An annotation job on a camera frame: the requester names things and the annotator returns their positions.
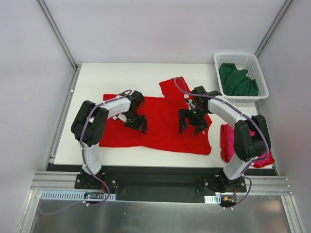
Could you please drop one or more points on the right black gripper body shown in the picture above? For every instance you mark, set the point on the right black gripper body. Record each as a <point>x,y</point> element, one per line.
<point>193,120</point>

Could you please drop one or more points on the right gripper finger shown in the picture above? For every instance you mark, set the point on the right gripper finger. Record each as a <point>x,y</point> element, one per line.
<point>183,114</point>
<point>200,127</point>

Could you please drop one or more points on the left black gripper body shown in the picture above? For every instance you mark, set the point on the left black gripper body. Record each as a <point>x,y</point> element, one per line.
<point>137,124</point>

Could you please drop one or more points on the red t shirt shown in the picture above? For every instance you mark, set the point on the red t shirt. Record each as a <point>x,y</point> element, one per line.
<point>163,125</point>
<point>269,161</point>

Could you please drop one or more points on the white plastic basket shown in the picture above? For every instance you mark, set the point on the white plastic basket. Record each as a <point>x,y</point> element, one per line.
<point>242,61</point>

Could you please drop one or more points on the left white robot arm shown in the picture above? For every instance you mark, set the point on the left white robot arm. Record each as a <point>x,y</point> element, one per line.
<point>89,124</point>

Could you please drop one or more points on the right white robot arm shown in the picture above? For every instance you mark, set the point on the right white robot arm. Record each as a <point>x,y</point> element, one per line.
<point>251,137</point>

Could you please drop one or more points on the folded red t shirt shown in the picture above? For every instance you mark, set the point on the folded red t shirt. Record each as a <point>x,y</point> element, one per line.
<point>269,161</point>

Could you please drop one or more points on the green t shirt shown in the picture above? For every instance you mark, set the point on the green t shirt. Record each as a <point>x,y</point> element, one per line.
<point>236,82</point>

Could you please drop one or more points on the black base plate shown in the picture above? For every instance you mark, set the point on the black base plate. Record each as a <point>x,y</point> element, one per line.
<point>160,184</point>

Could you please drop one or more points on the right white cable duct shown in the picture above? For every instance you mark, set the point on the right white cable duct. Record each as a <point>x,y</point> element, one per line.
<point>212,199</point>

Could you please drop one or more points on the white cable duct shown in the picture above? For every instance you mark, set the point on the white cable duct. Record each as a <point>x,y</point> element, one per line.
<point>77,195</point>
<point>212,199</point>

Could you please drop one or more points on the left white cable duct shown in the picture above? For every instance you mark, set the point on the left white cable duct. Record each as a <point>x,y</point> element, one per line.
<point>77,195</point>

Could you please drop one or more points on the aluminium rail frame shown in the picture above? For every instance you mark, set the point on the aluminium rail frame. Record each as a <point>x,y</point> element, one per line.
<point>269,207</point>

